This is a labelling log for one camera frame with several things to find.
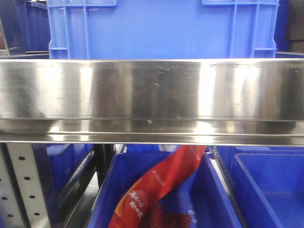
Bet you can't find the blue bin lower centre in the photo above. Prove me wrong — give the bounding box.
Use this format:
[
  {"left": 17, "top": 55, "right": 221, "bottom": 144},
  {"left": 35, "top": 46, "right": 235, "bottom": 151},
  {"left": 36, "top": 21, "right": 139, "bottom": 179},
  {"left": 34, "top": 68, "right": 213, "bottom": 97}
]
[{"left": 87, "top": 152, "right": 241, "bottom": 228}]

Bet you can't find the blue bin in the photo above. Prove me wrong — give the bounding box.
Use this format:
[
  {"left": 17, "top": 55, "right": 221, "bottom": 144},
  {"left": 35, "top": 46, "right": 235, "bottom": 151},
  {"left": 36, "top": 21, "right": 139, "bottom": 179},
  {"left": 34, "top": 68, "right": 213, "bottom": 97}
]
[
  {"left": 216, "top": 146, "right": 304, "bottom": 228},
  {"left": 87, "top": 152, "right": 241, "bottom": 228},
  {"left": 46, "top": 143, "right": 93, "bottom": 192}
]

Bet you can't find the blue bin lower left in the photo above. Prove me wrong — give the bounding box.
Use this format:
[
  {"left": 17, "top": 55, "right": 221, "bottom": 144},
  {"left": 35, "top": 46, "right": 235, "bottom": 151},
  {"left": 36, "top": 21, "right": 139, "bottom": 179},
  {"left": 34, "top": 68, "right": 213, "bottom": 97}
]
[{"left": 46, "top": 143, "right": 93, "bottom": 192}]

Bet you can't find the blue bin lower right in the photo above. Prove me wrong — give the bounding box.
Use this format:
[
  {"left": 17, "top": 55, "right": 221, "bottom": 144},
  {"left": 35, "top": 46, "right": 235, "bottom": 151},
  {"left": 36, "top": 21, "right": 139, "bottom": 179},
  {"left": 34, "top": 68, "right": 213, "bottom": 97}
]
[{"left": 216, "top": 146, "right": 304, "bottom": 228}]

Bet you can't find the dark blue bin background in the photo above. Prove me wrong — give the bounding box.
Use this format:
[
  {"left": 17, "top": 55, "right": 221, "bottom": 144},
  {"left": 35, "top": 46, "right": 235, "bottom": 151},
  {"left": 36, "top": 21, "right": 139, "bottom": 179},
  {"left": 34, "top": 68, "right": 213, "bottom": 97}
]
[{"left": 0, "top": 0, "right": 51, "bottom": 56}]

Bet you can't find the red snack package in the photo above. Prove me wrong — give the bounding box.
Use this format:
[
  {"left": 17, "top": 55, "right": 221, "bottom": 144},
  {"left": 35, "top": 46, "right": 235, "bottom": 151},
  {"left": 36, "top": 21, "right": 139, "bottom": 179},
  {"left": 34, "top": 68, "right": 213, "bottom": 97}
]
[{"left": 108, "top": 145, "right": 206, "bottom": 228}]

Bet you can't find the large blue plastic crate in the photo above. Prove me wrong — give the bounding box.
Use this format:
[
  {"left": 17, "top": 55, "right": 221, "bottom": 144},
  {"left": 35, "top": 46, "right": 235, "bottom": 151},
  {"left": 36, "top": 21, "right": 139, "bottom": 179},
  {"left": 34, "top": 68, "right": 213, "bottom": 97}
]
[{"left": 47, "top": 0, "right": 279, "bottom": 59}]

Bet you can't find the perforated metal shelf upright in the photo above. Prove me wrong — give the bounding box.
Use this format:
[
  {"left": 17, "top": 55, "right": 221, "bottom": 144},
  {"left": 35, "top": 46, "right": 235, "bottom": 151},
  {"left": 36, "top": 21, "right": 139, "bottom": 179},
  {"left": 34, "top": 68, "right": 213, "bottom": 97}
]
[{"left": 0, "top": 143, "right": 52, "bottom": 228}]

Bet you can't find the stainless steel shelf rail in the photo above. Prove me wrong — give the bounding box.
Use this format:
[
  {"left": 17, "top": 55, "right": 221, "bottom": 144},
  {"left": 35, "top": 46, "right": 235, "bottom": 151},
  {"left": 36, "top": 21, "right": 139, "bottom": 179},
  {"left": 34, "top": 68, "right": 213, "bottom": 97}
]
[{"left": 0, "top": 58, "right": 304, "bottom": 146}]

